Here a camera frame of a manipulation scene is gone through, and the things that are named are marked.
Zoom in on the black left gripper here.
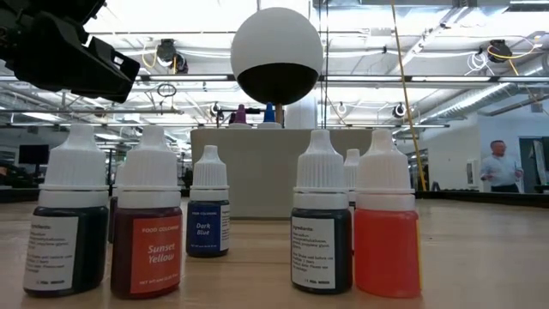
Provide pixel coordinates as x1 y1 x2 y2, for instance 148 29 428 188
0 0 142 105

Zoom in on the large purple food coloring bottle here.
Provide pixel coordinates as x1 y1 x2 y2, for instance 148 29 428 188
226 104 254 130

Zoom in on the small dark maroon coloring bottle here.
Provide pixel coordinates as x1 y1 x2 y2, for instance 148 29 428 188
107 161 126 245

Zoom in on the large blue food coloring bottle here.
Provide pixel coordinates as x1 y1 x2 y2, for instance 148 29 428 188
256 101 283 130

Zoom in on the small black food coloring bottle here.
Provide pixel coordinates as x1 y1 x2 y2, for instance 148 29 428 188
23 123 110 299

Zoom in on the small dark blue coloring bottle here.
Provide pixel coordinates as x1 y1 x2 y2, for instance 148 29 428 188
185 144 232 259

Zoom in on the grey plastic tray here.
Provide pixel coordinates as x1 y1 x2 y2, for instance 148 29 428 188
190 127 374 220

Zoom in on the small white-capped coloring bottle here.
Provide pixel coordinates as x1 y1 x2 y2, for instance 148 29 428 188
342 148 362 207

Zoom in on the small dark green coloring bottle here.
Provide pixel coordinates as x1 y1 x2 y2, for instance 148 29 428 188
290 129 354 295

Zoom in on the small orange red coloring bottle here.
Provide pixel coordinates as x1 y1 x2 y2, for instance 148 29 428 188
353 129 424 300

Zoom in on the small sunset yellow coloring bottle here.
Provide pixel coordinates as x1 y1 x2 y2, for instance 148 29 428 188
109 124 184 300

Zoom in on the white globe table lamp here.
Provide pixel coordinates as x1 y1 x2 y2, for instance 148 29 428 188
230 6 325 130

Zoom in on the person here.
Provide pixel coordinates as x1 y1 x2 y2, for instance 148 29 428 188
479 139 525 194

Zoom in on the hanging black cable loop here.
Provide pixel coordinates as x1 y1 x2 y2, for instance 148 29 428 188
156 82 178 98

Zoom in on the black wall screen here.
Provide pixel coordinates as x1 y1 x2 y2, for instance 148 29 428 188
17 144 51 167

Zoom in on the yellow hanging cable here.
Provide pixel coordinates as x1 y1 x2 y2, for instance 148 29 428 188
389 0 428 192

